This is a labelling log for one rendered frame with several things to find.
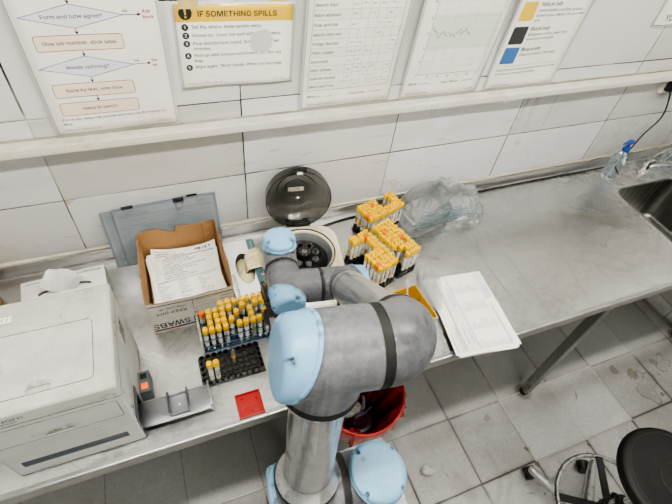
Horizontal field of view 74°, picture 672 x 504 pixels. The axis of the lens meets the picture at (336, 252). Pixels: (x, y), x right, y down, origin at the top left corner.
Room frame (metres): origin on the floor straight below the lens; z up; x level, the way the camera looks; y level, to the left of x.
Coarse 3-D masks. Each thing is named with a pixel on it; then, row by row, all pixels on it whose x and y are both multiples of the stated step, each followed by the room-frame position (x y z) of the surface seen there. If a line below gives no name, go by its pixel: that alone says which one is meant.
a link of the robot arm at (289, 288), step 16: (272, 272) 0.59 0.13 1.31; (288, 272) 0.59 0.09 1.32; (304, 272) 0.60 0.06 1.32; (272, 288) 0.55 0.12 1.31; (288, 288) 0.55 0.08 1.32; (304, 288) 0.56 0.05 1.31; (320, 288) 0.57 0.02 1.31; (272, 304) 0.52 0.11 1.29; (288, 304) 0.52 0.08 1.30; (304, 304) 0.53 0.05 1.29
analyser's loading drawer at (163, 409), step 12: (168, 396) 0.44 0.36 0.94; (180, 396) 0.45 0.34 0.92; (192, 396) 0.46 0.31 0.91; (204, 396) 0.46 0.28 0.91; (144, 408) 0.41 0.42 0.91; (156, 408) 0.41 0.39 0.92; (168, 408) 0.40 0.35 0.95; (180, 408) 0.42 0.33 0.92; (192, 408) 0.43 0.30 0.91; (204, 408) 0.43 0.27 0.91; (144, 420) 0.38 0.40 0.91; (156, 420) 0.38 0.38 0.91; (168, 420) 0.39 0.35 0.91
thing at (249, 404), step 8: (248, 392) 0.50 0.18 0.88; (256, 392) 0.51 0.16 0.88; (240, 400) 0.48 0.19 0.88; (248, 400) 0.48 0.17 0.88; (256, 400) 0.49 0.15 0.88; (240, 408) 0.46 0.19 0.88; (248, 408) 0.46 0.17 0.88; (256, 408) 0.47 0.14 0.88; (264, 408) 0.47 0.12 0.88; (240, 416) 0.44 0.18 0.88; (248, 416) 0.44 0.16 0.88
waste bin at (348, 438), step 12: (360, 396) 0.88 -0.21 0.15; (372, 396) 0.86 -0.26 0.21; (384, 396) 0.83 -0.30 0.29; (396, 396) 0.79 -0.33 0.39; (384, 408) 0.79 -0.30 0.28; (396, 408) 0.73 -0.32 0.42; (384, 420) 0.73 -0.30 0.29; (396, 420) 0.67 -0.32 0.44; (348, 432) 0.60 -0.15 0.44; (360, 432) 0.61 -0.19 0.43; (372, 432) 0.72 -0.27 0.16; (384, 432) 0.63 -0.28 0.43; (348, 444) 0.62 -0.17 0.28
